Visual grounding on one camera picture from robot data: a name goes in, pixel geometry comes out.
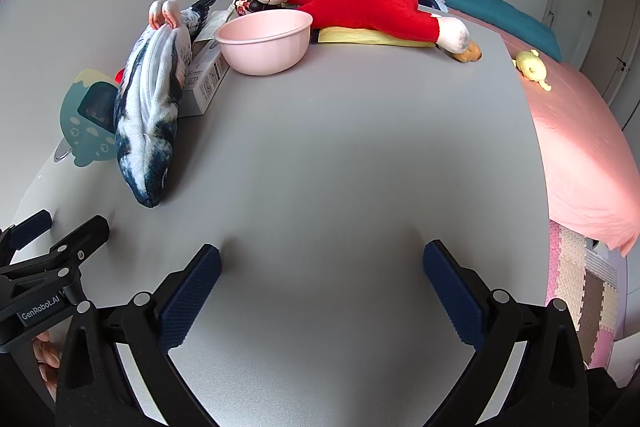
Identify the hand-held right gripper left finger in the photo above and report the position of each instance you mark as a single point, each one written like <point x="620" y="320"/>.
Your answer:
<point x="192" y="292"/>

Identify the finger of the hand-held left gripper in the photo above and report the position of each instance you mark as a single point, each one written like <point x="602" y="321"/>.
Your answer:
<point x="30" y="227"/>
<point x="85" y="237"/>

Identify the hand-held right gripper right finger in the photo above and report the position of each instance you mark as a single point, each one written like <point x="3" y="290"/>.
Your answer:
<point x="452" y="292"/>

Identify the person's left hand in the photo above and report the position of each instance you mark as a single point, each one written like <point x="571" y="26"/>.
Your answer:
<point x="47" y="359"/>

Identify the teal dinosaur mirror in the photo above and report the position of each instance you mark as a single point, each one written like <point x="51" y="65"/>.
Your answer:
<point x="75" y="127"/>

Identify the pastel foam floor mat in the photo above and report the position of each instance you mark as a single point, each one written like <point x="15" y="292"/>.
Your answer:
<point x="590" y="297"/>

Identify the blue grey fish plush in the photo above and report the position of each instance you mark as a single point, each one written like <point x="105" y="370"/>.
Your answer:
<point x="150" y="107"/>

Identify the red plush toy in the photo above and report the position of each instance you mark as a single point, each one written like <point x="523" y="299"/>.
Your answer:
<point x="119" y="76"/>

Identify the white cardboard box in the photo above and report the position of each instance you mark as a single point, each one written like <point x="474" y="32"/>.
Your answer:
<point x="205" y="77"/>

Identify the pink bed sheet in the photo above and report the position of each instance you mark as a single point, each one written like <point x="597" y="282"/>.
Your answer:
<point x="575" y="132"/>

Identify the pink white plush foot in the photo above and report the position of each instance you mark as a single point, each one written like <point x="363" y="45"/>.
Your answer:
<point x="164" y="13"/>

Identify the brown plush toy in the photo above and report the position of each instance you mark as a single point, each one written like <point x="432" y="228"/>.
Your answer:
<point x="470" y="52"/>

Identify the yellow duck toy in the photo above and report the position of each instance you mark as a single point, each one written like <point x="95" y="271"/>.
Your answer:
<point x="531" y="64"/>

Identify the pink plastic bowl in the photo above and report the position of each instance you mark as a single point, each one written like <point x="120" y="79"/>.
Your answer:
<point x="262" y="44"/>

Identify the yellow flat cushion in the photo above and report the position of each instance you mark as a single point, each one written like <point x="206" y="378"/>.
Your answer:
<point x="350" y="36"/>

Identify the teal blanket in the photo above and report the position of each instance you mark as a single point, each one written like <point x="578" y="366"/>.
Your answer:
<point x="500" y="14"/>

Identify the black-haired doll figure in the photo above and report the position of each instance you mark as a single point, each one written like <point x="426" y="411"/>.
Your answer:
<point x="245" y="4"/>

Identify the white room door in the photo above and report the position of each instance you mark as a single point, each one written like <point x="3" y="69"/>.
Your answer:
<point x="617" y="47"/>

